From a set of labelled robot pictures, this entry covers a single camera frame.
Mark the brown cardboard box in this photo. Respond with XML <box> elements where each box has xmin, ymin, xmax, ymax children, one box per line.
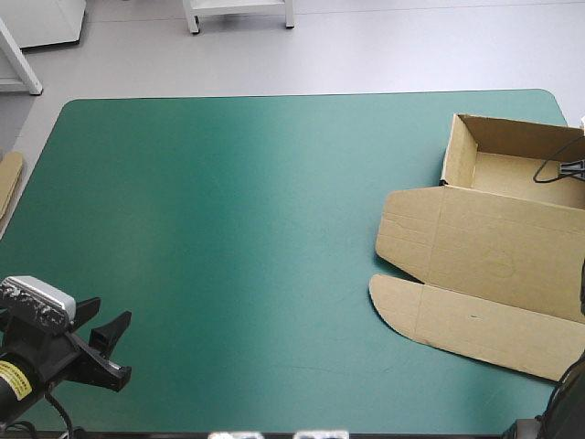
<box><xmin>368</xmin><ymin>112</ymin><xmax>585</xmax><ymax>383</ymax></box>

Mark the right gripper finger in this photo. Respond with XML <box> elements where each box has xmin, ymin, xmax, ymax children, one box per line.
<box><xmin>555</xmin><ymin>159</ymin><xmax>585</xmax><ymax>181</ymax></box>

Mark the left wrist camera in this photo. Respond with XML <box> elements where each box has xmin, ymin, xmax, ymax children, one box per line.
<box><xmin>0</xmin><ymin>274</ymin><xmax>77</xmax><ymax>337</ymax></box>

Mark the white metal frame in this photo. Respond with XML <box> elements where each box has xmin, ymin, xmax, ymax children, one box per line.
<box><xmin>0</xmin><ymin>16</ymin><xmax>45</xmax><ymax>97</ymax></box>

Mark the loose brown cardboard piece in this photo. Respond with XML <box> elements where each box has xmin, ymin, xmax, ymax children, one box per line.
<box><xmin>0</xmin><ymin>151</ymin><xmax>25</xmax><ymax>221</ymax></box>

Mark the white stand with legs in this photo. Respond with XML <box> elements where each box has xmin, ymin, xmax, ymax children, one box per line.
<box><xmin>181</xmin><ymin>0</ymin><xmax>296</xmax><ymax>36</ymax></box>

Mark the black cable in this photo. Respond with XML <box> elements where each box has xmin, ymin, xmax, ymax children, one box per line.
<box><xmin>533</xmin><ymin>133</ymin><xmax>585</xmax><ymax>185</ymax></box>
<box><xmin>43</xmin><ymin>391</ymin><xmax>86</xmax><ymax>435</ymax></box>

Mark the white cabinet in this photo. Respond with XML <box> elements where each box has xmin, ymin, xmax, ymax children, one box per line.
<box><xmin>16</xmin><ymin>0</ymin><xmax>88</xmax><ymax>49</ymax></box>

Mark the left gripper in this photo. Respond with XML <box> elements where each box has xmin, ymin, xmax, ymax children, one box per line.
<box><xmin>0</xmin><ymin>296</ymin><xmax>133</xmax><ymax>393</ymax></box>

